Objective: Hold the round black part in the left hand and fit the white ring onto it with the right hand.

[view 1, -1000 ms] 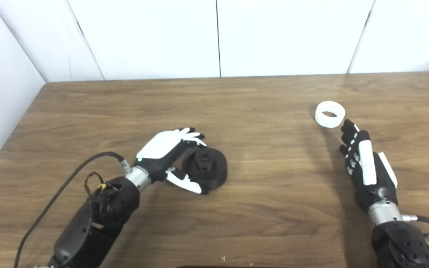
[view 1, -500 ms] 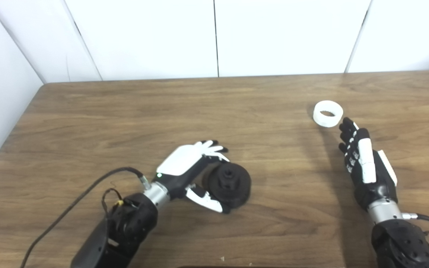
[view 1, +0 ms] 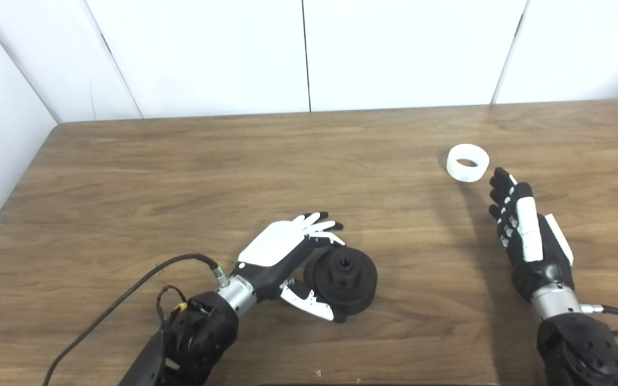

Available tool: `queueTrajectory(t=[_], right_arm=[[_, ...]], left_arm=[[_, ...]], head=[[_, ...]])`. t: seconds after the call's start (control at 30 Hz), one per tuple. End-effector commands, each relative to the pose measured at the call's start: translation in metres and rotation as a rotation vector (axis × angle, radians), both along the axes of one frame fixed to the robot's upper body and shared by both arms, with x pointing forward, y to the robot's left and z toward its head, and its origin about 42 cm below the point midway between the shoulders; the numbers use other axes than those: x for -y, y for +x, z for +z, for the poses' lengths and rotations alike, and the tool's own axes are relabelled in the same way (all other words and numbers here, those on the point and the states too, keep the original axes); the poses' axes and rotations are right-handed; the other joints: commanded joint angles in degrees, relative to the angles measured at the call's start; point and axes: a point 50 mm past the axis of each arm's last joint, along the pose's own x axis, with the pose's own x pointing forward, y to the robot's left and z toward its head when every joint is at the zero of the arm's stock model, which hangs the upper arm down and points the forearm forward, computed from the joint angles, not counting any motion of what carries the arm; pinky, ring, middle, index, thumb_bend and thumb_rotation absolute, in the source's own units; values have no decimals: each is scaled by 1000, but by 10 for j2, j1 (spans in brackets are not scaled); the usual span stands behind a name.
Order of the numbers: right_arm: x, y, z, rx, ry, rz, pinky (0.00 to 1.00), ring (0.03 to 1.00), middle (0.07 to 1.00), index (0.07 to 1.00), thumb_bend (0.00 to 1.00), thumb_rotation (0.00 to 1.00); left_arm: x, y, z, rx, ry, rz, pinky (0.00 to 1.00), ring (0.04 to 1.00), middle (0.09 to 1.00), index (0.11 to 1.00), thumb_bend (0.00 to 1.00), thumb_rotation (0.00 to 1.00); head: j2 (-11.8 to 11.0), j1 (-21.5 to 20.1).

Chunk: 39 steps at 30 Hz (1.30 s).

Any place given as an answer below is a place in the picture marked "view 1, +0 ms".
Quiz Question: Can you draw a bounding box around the thick black right wrist cable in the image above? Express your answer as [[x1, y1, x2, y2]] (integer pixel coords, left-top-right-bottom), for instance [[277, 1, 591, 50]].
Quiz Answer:
[[580, 303, 618, 346]]

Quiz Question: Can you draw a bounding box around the thick black wrist cable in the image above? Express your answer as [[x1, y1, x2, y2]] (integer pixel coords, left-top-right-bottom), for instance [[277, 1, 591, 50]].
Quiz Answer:
[[42, 254, 230, 386], [580, 303, 618, 346]]

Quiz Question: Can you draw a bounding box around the round black stepped part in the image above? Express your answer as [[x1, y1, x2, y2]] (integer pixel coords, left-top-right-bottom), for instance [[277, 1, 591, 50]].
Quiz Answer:
[[304, 247, 378, 316]]

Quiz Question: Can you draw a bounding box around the white plastic ring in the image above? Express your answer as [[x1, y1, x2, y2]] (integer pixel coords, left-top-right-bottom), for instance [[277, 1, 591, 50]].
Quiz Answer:
[[446, 144, 490, 183]]

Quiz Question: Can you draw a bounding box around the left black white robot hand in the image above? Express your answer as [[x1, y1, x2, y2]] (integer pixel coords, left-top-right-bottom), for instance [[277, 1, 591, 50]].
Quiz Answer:
[[215, 212, 348, 323]]

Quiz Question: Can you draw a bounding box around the thin wire on left arm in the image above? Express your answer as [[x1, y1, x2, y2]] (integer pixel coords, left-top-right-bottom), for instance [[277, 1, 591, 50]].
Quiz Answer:
[[154, 285, 202, 328]]

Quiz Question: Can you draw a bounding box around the thick black left wrist cable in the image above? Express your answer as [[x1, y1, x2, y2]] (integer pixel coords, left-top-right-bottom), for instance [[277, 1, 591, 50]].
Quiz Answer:
[[42, 254, 230, 386]]

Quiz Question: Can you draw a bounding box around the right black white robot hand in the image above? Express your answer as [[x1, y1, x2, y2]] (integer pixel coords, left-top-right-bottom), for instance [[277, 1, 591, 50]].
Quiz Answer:
[[488, 167, 583, 321]]

